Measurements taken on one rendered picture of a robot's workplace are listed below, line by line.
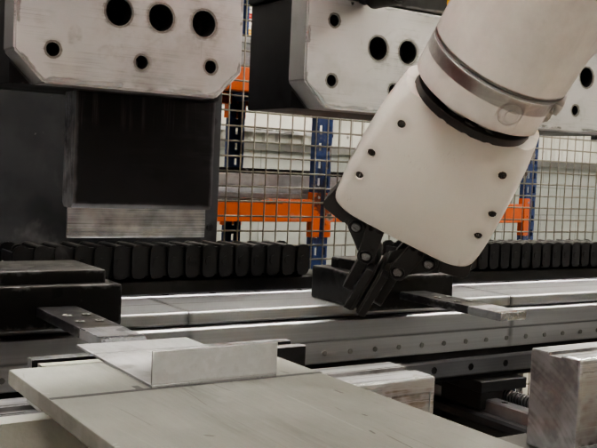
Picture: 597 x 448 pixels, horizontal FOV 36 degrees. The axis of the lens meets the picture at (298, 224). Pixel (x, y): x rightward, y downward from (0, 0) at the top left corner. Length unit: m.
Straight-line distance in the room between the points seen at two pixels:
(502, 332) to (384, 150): 0.66
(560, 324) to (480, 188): 0.72
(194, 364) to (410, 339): 0.56
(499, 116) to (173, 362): 0.23
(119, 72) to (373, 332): 0.56
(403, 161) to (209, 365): 0.17
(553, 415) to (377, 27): 0.42
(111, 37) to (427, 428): 0.30
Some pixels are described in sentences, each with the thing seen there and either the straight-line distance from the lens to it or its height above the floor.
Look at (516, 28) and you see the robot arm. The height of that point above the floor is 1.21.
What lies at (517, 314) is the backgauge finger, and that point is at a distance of 0.91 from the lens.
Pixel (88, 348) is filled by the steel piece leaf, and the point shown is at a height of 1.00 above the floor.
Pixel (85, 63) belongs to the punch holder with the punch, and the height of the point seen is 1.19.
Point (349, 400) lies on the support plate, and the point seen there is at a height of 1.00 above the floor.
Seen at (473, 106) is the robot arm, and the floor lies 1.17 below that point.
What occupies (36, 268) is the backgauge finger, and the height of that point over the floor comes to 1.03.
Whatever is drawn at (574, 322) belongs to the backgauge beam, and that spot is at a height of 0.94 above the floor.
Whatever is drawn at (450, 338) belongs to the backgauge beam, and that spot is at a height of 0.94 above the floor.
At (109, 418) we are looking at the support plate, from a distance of 0.49.
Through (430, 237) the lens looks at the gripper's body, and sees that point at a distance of 0.58.
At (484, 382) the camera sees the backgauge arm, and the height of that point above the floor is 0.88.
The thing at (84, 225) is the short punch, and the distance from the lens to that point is 0.62.
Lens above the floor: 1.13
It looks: 3 degrees down
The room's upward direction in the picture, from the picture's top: 3 degrees clockwise
